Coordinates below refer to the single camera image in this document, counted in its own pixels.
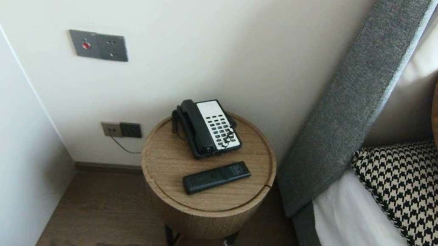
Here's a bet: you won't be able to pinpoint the black and white telephone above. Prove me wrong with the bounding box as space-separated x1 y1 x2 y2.
166 94 248 165

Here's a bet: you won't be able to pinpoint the grey wall switch panel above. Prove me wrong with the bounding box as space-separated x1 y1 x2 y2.
66 29 132 63

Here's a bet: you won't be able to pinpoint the black telephone handset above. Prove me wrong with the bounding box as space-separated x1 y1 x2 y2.
173 98 222 157

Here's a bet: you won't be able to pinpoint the round wooden nightstand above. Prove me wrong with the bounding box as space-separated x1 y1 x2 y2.
135 102 284 223

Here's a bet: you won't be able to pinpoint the black remote control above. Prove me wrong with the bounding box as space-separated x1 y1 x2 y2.
181 153 253 203

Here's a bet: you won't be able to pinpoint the brown wooden baseboard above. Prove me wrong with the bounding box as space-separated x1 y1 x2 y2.
74 157 144 179

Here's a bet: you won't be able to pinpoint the thin black telephone cable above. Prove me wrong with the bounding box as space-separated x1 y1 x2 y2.
107 131 145 156

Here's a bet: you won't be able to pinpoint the grey fabric headboard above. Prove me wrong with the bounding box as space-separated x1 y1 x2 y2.
272 0 438 234

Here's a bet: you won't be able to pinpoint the black metal nightstand legs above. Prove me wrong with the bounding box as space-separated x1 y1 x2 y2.
161 221 239 246

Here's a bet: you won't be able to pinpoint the beige wall data socket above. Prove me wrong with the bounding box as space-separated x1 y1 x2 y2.
99 121 125 139

